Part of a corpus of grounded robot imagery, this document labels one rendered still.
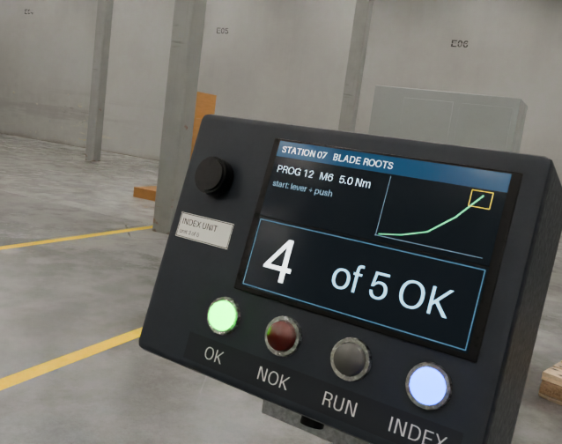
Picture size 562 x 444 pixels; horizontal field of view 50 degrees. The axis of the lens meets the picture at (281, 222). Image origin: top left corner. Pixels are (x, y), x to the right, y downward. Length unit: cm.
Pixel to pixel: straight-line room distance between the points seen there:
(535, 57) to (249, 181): 1265
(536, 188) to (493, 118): 744
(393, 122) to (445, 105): 68
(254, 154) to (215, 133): 4
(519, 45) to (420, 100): 537
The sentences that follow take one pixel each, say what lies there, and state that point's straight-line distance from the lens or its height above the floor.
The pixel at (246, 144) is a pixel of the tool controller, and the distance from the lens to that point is 45.
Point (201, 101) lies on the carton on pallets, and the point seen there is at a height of 146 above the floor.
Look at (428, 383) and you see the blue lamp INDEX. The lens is 36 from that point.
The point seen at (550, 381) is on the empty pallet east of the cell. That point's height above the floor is 11.
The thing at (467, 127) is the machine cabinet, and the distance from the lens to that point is 785.
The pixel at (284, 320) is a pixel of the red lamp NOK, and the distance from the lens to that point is 41.
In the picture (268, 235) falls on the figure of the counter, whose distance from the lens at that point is 42.
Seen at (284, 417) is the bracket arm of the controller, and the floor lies 103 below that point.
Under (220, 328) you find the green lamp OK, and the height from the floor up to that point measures 111.
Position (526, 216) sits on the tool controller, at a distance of 37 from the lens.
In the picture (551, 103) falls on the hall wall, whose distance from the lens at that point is 1291.
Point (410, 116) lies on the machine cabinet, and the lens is 801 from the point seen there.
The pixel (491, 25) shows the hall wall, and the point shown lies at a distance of 1324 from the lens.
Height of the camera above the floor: 125
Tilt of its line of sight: 9 degrees down
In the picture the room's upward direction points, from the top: 7 degrees clockwise
